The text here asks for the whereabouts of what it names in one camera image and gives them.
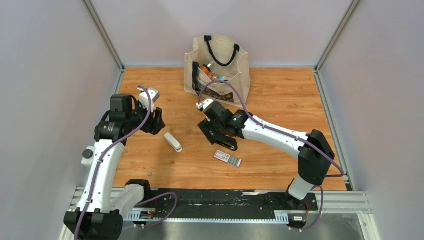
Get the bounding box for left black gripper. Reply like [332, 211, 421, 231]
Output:
[125, 99, 166, 135]

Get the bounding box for white stapler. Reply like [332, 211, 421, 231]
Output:
[164, 132, 183, 153]

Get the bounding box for black stapler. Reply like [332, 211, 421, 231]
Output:
[216, 139, 238, 151]

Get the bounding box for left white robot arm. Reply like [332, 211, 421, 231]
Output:
[63, 88, 166, 240]

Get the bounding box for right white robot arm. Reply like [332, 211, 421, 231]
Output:
[196, 98, 335, 210]

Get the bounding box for staple box with staples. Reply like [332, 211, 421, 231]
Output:
[213, 150, 242, 168]

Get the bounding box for packaged items in bag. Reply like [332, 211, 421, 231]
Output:
[209, 73, 232, 83]

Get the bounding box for orange capped bottle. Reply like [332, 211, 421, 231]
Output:
[200, 63, 213, 78]

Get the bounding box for beige canvas tote bag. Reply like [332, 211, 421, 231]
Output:
[183, 34, 251, 107]

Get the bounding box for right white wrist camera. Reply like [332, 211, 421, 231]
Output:
[196, 98, 215, 112]

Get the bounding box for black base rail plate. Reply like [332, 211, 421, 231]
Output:
[142, 188, 319, 220]

